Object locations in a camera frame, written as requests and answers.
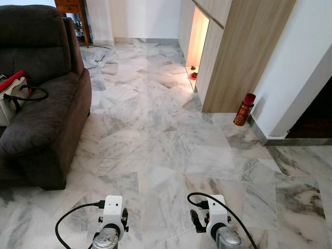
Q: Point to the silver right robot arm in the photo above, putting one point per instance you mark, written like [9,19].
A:
[228,239]

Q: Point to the light wood cabinet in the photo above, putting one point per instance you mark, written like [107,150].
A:
[244,52]

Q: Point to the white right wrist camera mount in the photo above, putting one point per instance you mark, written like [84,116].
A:
[217,210]

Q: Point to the small red ornament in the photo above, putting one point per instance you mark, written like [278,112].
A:
[193,74]

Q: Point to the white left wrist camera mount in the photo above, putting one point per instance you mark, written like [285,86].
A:
[113,207]

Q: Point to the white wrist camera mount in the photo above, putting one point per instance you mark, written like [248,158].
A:
[113,207]
[217,210]

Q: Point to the brown wooden side table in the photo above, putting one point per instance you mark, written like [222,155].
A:
[70,5]

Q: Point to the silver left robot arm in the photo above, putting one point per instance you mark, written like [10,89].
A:
[106,240]

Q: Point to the dark brown fabric sofa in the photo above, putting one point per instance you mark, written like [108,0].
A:
[46,98]

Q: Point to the red cylindrical canister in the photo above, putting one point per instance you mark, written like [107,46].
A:
[244,111]

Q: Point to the white bag with red trim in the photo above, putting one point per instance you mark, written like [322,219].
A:
[11,93]

